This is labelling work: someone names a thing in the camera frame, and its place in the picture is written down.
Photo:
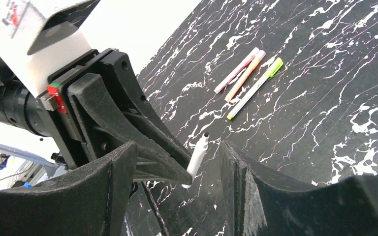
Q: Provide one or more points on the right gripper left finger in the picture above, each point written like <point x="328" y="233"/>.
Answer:
<point x="88" y="201"/>

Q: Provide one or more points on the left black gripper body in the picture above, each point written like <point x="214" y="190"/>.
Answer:
<point x="82" y="125"/>

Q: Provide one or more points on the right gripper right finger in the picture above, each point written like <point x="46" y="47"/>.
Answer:
<point x="260" y="201"/>

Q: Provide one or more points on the pink marker pen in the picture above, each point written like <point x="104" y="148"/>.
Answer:
<point x="236" y="70"/>

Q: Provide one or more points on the green white pen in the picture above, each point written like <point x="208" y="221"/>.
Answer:
<point x="270" y="72"/>

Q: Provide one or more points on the orange marker pen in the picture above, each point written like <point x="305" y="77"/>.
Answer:
<point x="250" y="68"/>

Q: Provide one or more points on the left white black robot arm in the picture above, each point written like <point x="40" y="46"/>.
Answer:
<point x="153" y="163"/>

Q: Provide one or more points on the aluminium frame rail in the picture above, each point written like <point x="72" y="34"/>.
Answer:
<point x="18" y="170"/>

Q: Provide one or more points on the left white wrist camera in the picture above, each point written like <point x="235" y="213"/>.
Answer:
<point x="40" y="37"/>

